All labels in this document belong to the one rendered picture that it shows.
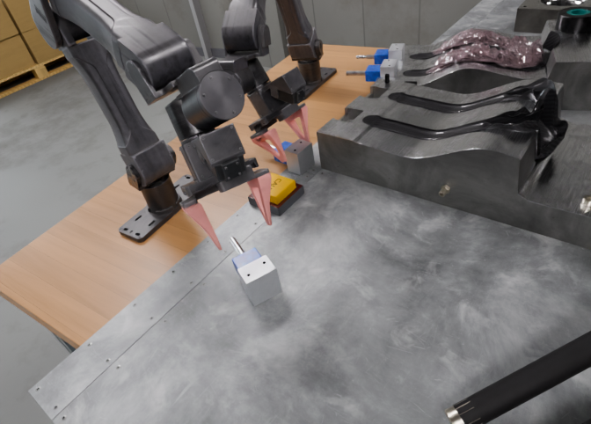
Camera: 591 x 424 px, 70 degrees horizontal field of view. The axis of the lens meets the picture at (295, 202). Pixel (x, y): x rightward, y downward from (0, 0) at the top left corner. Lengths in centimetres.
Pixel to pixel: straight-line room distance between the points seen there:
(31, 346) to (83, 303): 124
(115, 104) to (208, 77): 32
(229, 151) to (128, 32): 21
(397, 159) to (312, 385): 41
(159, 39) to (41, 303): 50
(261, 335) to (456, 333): 27
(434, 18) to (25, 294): 275
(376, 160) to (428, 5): 233
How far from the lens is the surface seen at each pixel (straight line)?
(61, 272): 90
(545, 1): 163
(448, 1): 304
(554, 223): 76
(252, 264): 65
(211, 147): 49
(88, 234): 95
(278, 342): 63
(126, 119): 80
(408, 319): 63
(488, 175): 73
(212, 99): 50
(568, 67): 108
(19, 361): 203
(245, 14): 87
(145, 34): 60
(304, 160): 89
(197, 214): 56
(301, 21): 115
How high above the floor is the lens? 132
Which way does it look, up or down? 39 degrees down
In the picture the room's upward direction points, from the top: 11 degrees counter-clockwise
